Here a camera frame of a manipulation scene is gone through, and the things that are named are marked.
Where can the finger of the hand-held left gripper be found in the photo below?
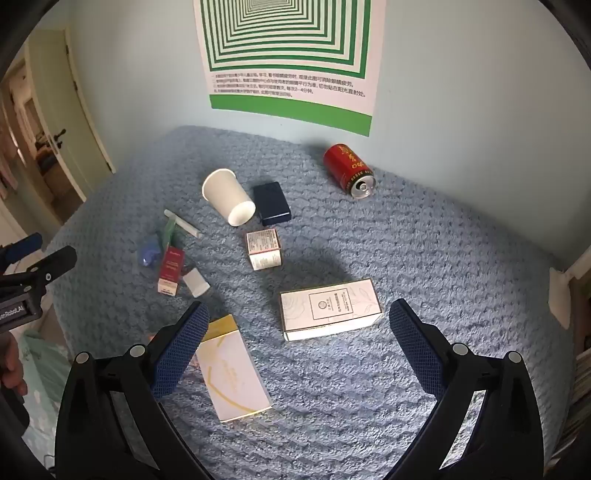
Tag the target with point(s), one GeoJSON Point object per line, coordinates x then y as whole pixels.
{"type": "Point", "coordinates": [25, 244]}
{"type": "Point", "coordinates": [51, 265]}

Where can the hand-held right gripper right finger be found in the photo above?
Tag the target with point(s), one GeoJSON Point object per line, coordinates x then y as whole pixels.
{"type": "Point", "coordinates": [415, 346]}

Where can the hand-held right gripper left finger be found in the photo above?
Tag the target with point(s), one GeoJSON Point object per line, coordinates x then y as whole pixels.
{"type": "Point", "coordinates": [180, 350]}

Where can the white paper cup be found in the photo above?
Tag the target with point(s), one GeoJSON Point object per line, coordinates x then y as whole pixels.
{"type": "Point", "coordinates": [224, 194]}

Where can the red drink can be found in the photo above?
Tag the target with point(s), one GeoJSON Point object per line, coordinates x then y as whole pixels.
{"type": "Point", "coordinates": [344, 166]}

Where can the person's left hand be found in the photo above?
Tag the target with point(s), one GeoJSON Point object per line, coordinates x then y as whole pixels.
{"type": "Point", "coordinates": [10, 364]}

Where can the white yellow box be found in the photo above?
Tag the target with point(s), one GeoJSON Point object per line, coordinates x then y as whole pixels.
{"type": "Point", "coordinates": [233, 369]}

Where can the light green printed cloth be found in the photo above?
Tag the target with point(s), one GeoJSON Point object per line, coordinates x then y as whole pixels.
{"type": "Point", "coordinates": [44, 369]}

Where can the small white bottle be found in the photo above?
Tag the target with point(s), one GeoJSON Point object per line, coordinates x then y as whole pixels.
{"type": "Point", "coordinates": [196, 282]}

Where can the red carton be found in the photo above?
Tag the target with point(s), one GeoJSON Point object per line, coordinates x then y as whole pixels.
{"type": "Point", "coordinates": [170, 270]}

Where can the blue plastic piece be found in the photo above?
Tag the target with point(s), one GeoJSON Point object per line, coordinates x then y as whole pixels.
{"type": "Point", "coordinates": [148, 253]}

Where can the blue textured blanket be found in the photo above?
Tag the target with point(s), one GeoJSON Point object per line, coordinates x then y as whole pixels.
{"type": "Point", "coordinates": [369, 249]}

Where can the white paper stick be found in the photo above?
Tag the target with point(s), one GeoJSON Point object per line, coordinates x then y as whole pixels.
{"type": "Point", "coordinates": [184, 225]}

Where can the small white orange box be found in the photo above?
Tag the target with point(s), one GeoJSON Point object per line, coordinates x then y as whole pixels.
{"type": "Point", "coordinates": [263, 249]}

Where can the pale green door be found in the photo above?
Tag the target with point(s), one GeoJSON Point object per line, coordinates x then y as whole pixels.
{"type": "Point", "coordinates": [78, 115]}

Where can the dark blue box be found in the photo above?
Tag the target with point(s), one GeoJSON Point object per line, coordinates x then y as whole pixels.
{"type": "Point", "coordinates": [270, 203]}

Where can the row of books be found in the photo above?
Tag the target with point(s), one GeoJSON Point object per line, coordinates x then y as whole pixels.
{"type": "Point", "coordinates": [579, 406]}

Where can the wooden bookshelf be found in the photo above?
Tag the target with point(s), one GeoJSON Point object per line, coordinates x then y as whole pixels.
{"type": "Point", "coordinates": [581, 272]}

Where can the green striped wall poster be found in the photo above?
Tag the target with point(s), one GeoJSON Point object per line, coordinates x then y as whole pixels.
{"type": "Point", "coordinates": [291, 60]}

